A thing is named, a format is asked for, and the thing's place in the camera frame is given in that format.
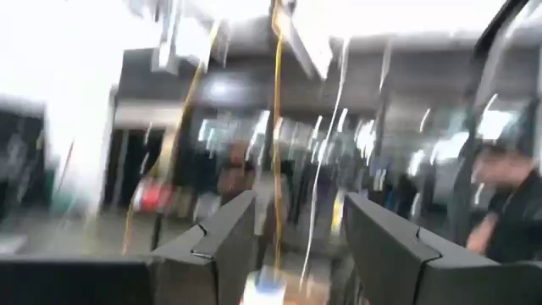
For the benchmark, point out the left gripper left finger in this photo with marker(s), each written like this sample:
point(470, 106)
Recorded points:
point(220, 254)

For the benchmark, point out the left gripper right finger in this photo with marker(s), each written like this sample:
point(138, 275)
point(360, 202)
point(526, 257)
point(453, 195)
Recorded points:
point(381, 254)

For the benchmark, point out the Lysol wipes canister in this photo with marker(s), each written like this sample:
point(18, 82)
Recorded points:
point(266, 288)

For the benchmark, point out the person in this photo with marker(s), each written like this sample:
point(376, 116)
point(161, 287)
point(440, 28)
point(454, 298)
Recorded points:
point(235, 173)
point(516, 203)

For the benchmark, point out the red background object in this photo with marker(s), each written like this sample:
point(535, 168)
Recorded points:
point(154, 195)

